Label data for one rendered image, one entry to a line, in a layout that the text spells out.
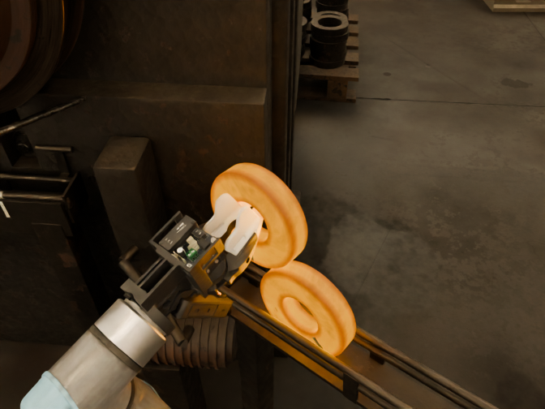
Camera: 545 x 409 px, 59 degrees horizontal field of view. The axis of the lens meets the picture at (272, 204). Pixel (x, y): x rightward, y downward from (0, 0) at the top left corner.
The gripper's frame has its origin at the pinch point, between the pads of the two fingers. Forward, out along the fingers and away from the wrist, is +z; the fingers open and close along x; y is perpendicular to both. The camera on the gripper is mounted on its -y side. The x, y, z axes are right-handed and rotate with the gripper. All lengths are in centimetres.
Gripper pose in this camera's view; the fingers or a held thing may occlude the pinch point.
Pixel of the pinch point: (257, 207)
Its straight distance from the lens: 65.1
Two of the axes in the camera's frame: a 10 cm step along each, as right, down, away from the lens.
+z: 6.2, -6.9, 3.6
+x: -7.6, -4.4, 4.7
